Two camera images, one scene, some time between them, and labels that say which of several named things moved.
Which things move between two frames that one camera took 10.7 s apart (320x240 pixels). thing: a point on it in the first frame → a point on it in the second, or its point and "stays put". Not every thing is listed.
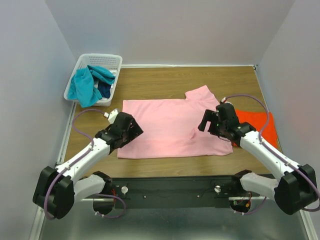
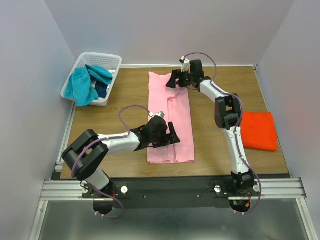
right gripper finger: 214,128 → 171,83
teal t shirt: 82,89 stays put
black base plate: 192,192 stays put
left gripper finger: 132,129 → 172,137
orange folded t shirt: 259,120 stays put
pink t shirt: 170,127 → 173,105
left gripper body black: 123,137 → 160,140
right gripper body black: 223,128 → 184,80
